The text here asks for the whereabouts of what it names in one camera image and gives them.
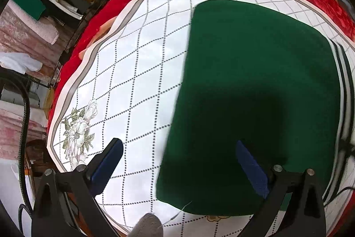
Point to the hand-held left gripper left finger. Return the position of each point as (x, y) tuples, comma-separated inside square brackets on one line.
[(109, 167)]

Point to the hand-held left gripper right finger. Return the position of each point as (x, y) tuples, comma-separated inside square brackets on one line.
[(251, 170)]

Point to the green varsity jacket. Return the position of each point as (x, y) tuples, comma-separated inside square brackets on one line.
[(249, 73)]

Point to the white grid floral sheet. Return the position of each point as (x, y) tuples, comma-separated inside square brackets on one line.
[(138, 87)]

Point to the white cloth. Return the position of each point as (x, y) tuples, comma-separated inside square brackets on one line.
[(19, 62)]

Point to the pink fuzzy cloth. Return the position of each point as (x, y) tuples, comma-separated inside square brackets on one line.
[(22, 34)]

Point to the green cloth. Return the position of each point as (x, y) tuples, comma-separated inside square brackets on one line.
[(26, 2)]

